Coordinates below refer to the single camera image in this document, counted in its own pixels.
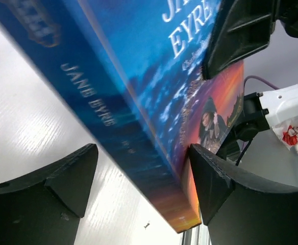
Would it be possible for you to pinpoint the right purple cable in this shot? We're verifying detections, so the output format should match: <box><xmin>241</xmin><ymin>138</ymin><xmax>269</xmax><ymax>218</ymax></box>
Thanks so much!
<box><xmin>243</xmin><ymin>75</ymin><xmax>280</xmax><ymax>90</ymax></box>

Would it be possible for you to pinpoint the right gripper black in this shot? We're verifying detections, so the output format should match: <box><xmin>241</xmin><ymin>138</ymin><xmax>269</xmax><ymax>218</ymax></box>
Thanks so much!
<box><xmin>202</xmin><ymin>0</ymin><xmax>298</xmax><ymax>80</ymax></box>

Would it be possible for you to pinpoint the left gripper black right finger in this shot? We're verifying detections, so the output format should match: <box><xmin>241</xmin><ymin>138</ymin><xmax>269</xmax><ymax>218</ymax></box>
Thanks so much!
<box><xmin>188</xmin><ymin>144</ymin><xmax>298</xmax><ymax>244</ymax></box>

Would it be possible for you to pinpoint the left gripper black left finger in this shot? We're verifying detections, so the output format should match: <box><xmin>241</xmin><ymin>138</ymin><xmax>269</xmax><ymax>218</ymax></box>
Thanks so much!
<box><xmin>0</xmin><ymin>144</ymin><xmax>98</xmax><ymax>244</ymax></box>

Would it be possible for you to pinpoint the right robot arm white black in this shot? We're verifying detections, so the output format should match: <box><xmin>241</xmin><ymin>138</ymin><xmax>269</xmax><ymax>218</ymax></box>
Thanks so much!
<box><xmin>202</xmin><ymin>1</ymin><xmax>298</xmax><ymax>159</ymax></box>

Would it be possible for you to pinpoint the Jane Eyre book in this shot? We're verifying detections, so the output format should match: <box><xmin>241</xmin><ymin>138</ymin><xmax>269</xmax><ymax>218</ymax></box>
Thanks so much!
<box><xmin>0</xmin><ymin>1</ymin><xmax>244</xmax><ymax>233</ymax></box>

